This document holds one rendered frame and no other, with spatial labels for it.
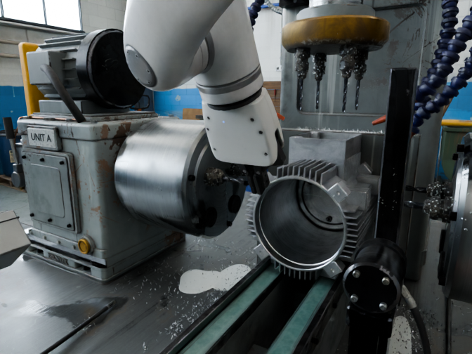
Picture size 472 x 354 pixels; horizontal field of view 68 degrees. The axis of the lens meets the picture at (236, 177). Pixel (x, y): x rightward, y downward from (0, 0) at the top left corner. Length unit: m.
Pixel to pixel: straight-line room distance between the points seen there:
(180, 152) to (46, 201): 0.40
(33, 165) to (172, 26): 0.69
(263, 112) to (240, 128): 0.04
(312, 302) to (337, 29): 0.41
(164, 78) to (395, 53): 0.59
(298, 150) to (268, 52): 5.77
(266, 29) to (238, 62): 6.03
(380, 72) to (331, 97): 0.11
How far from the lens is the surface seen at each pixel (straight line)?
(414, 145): 0.72
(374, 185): 0.67
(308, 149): 0.63
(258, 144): 0.47
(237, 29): 0.41
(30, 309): 0.86
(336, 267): 0.58
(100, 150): 0.79
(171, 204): 0.68
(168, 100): 7.57
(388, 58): 0.85
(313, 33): 0.60
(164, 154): 0.69
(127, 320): 0.75
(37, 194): 0.97
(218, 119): 0.47
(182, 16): 0.31
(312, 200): 0.77
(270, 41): 6.39
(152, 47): 0.34
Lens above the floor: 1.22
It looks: 13 degrees down
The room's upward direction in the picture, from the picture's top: straight up
